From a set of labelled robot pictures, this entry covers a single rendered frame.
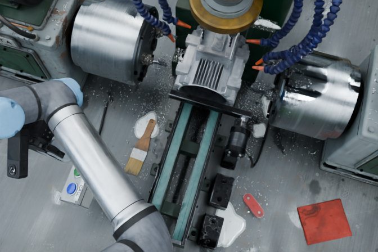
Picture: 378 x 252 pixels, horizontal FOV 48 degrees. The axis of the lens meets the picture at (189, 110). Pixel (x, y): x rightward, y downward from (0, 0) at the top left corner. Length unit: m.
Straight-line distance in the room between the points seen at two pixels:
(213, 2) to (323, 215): 0.79
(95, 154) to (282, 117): 0.58
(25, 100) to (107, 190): 0.24
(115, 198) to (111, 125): 0.70
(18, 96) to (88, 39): 0.42
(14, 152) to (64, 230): 0.47
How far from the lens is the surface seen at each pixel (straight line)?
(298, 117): 1.22
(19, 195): 1.50
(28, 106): 0.88
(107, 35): 1.23
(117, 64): 1.24
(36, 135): 1.04
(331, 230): 1.48
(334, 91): 1.21
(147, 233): 0.78
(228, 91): 1.22
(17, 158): 1.04
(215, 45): 1.23
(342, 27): 1.77
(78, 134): 0.86
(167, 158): 1.32
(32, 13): 1.29
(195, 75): 1.22
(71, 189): 1.17
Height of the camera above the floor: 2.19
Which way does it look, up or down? 69 degrees down
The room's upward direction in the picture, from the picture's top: 4 degrees clockwise
